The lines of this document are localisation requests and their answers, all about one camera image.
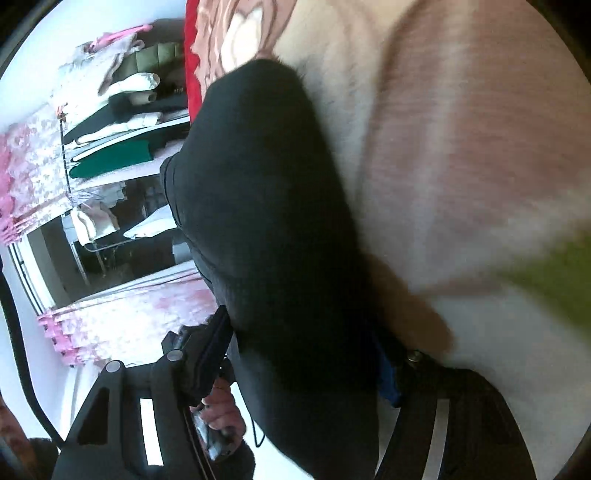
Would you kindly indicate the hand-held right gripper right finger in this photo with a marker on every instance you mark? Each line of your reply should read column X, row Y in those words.
column 388, row 383

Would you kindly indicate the metal clothes rack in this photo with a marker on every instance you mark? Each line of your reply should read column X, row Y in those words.
column 69, row 180

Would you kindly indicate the black leather jacket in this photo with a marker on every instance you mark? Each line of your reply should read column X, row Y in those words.
column 268, row 207

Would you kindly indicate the red rose printed blanket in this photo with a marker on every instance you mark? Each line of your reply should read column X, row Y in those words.
column 438, row 161

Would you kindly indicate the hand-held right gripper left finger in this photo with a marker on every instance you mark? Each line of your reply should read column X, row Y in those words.
column 212, row 346

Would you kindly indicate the pink clothes hanger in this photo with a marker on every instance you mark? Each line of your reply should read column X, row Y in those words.
column 115, row 38

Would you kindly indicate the white cloth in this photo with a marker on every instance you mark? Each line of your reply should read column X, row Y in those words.
column 94, row 224
column 152, row 224

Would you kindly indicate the person's left forearm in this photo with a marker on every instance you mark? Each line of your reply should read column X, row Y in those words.
column 242, row 464

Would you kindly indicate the person's left hand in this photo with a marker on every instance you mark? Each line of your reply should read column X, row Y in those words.
column 224, row 410

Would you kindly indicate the pink floral curtain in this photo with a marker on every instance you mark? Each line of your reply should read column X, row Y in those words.
column 129, row 314
column 32, row 161

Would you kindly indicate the row of hanging clothes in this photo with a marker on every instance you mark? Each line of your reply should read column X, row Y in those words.
column 120, row 161

